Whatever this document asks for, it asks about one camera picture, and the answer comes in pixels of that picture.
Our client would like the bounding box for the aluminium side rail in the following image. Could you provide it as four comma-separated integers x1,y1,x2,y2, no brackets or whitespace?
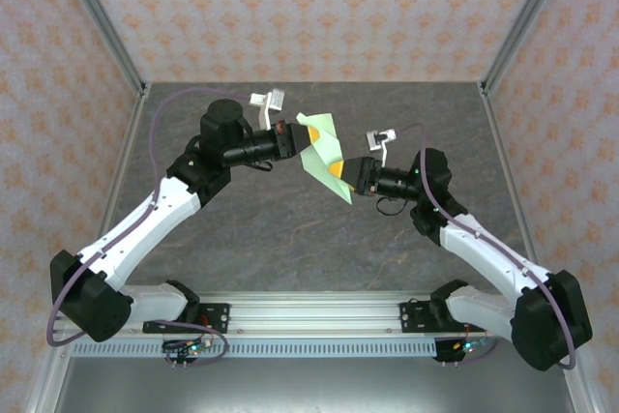
81,93,151,288
478,83,550,279

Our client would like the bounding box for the right gripper short black cable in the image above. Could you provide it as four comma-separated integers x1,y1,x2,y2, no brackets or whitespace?
375,193,413,218

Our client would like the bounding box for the slotted grey cable duct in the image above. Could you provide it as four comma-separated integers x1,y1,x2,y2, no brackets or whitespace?
72,339,439,359

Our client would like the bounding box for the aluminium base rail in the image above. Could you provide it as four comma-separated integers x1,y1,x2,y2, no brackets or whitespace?
52,290,518,337

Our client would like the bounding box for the light green paper sheet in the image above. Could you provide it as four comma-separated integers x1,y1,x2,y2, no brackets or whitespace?
295,112,355,204

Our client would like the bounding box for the grey metal sheet panel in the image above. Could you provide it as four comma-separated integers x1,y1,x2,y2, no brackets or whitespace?
55,357,579,413

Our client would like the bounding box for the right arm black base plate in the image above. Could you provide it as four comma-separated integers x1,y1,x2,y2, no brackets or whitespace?
398,300,451,335

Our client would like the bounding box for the aluminium frame post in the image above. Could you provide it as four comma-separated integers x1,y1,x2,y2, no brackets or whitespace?
478,0,576,95
50,0,149,98

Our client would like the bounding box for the small circuit board with LEDs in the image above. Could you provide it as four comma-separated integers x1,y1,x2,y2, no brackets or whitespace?
437,338,490,357
162,338,214,357

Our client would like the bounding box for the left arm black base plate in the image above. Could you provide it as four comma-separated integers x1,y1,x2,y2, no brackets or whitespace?
194,302,231,335

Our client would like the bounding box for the aluminium frame leg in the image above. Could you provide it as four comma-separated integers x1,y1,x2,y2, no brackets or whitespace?
560,364,601,413
23,335,74,413

